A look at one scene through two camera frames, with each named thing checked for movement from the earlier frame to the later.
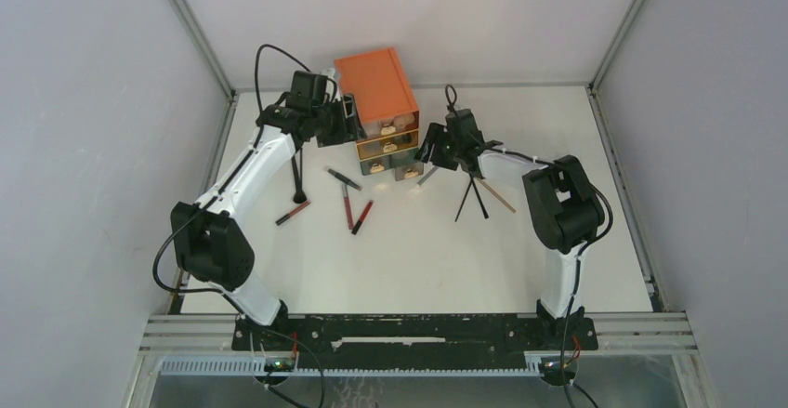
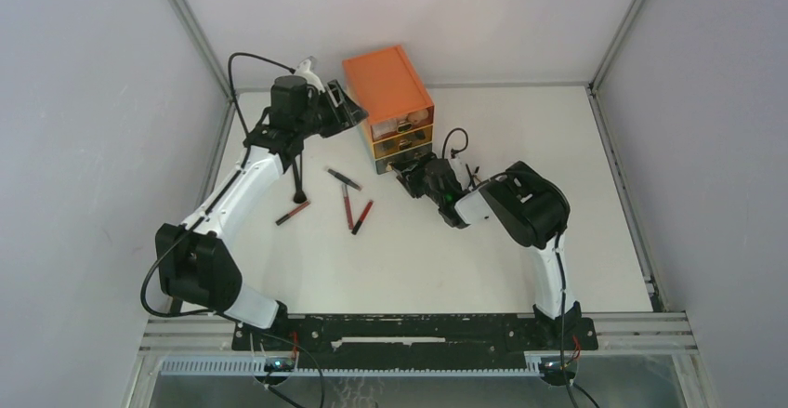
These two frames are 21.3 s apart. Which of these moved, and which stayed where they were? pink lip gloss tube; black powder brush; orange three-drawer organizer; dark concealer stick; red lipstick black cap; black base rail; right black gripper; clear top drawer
Moved: right black gripper; orange three-drawer organizer; clear top drawer
Stayed: black base rail; pink lip gloss tube; black powder brush; red lipstick black cap; dark concealer stick
